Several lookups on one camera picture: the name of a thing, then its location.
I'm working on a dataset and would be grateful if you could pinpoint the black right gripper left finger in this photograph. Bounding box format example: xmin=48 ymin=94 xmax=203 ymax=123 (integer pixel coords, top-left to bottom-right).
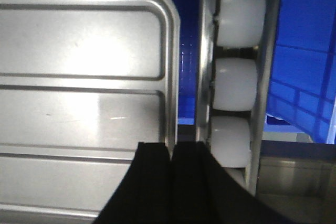
xmin=93 ymin=142 xmax=171 ymax=223

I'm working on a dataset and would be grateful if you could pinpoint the silver ribbed metal tray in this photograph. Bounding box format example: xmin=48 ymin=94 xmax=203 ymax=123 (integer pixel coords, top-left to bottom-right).
xmin=1 ymin=0 xmax=180 ymax=223

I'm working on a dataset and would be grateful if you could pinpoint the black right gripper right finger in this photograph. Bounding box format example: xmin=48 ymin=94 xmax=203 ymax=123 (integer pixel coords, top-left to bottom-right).
xmin=171 ymin=142 xmax=292 ymax=223

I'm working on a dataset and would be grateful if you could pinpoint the blue bin lower right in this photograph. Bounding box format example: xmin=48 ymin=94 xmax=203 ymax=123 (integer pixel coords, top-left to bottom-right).
xmin=267 ymin=0 xmax=335 ymax=144

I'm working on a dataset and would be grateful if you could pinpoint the right white roller track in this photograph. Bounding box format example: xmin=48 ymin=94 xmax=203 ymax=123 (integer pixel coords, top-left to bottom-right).
xmin=195 ymin=0 xmax=280 ymax=194

